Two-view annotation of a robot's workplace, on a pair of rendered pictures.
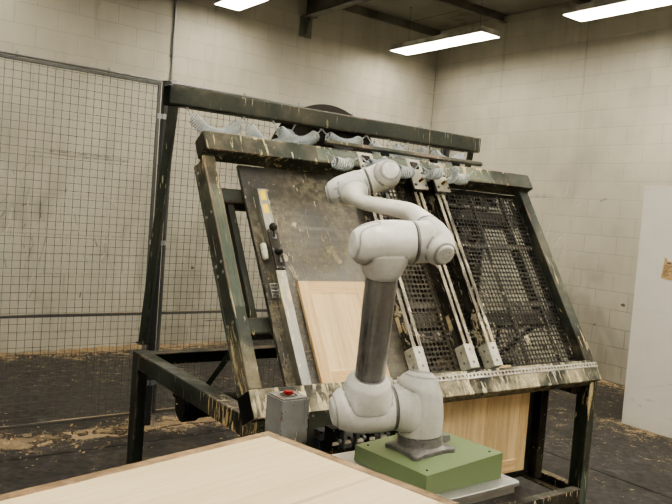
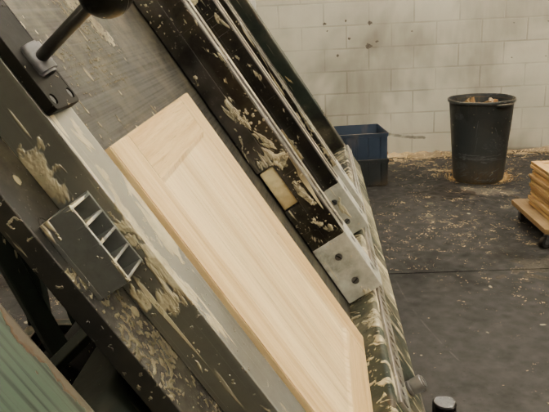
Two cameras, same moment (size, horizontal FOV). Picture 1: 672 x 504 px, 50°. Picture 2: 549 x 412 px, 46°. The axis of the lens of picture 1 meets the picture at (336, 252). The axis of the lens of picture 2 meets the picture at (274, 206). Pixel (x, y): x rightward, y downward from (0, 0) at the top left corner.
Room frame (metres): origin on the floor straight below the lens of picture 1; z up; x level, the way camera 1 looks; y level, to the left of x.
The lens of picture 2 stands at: (2.72, 0.52, 1.42)
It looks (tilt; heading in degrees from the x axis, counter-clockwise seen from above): 18 degrees down; 309
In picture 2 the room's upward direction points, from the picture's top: 3 degrees counter-clockwise
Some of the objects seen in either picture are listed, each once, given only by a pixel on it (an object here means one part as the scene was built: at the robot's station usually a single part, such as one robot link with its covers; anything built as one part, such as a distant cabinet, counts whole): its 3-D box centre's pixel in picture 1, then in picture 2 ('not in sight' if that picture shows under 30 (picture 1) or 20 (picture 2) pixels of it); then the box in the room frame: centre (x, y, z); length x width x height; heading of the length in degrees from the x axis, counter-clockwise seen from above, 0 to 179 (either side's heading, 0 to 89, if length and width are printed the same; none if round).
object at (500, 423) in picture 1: (469, 430); not in sight; (3.76, -0.78, 0.53); 0.90 x 0.02 x 0.55; 125
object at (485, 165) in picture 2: not in sight; (479, 138); (4.61, -4.36, 0.33); 0.52 x 0.51 x 0.65; 127
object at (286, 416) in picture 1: (286, 418); not in sight; (2.65, 0.14, 0.84); 0.12 x 0.12 x 0.18; 35
